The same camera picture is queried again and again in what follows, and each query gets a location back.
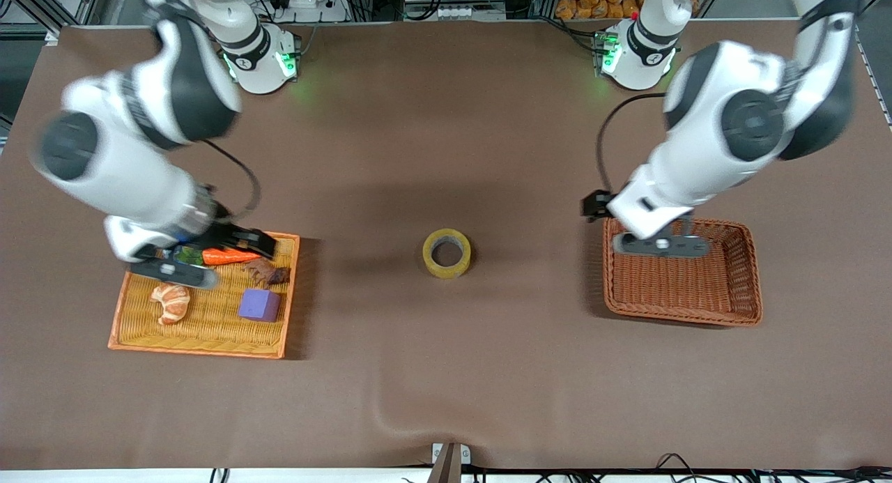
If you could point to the purple foam cube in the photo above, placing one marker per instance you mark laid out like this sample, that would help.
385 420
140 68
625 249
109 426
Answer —
259 305

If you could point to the silver metal bracket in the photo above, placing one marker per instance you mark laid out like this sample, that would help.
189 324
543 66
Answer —
465 456

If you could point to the brown table cover sheet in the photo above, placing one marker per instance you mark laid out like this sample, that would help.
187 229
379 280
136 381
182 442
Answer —
446 155

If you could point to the slanted aluminium frame bars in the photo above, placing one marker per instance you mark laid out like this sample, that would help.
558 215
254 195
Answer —
42 5

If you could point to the white power strip black plugs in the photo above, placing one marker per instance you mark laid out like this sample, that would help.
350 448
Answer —
306 2

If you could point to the yellow tape roll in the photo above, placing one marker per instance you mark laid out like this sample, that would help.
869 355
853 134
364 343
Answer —
446 271

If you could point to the toy croissant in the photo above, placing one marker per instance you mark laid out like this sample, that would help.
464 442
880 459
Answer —
171 305

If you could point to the orange snack packets pile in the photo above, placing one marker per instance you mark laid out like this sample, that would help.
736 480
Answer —
592 2

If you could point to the silver table edge rail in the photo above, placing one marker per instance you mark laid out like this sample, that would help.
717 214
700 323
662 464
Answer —
879 93

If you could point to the orange toy carrot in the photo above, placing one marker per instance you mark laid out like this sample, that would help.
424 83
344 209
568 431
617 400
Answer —
230 257

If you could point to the small white power strip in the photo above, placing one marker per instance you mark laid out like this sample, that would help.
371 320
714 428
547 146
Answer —
456 13

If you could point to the brown wicker basket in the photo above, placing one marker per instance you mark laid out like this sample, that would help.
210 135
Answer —
683 295

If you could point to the brown toy lion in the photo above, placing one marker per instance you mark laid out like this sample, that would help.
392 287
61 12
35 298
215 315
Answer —
268 274

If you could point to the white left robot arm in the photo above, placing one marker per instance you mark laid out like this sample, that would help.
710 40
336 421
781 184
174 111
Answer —
704 155

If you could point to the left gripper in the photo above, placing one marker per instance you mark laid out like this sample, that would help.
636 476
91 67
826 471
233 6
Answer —
596 205

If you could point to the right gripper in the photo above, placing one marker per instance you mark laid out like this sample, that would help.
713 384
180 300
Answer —
232 234

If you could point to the yellow wicker tray orange rim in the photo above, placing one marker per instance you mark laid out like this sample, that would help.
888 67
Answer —
209 330

